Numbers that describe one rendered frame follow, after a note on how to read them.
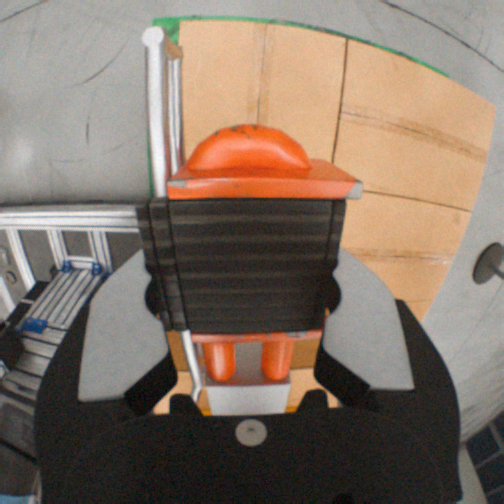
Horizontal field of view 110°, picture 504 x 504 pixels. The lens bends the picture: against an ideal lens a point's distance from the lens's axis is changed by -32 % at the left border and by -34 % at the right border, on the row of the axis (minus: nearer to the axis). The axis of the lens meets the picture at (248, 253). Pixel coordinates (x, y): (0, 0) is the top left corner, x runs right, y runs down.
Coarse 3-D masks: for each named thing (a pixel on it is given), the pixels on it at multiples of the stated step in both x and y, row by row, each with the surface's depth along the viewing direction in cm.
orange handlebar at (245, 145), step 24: (216, 144) 10; (240, 144) 10; (264, 144) 10; (288, 144) 10; (192, 168) 10; (216, 168) 10; (264, 168) 10; (288, 168) 10; (312, 168) 11; (216, 360) 16; (264, 360) 17; (288, 360) 16
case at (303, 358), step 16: (176, 336) 45; (176, 352) 42; (304, 352) 42; (176, 368) 39; (304, 368) 40; (192, 384) 41; (304, 384) 42; (208, 400) 44; (288, 400) 45; (336, 400) 46
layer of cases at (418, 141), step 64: (192, 64) 49; (256, 64) 49; (320, 64) 49; (384, 64) 48; (192, 128) 56; (320, 128) 58; (384, 128) 57; (448, 128) 56; (384, 192) 66; (448, 192) 66; (384, 256) 77; (448, 256) 79
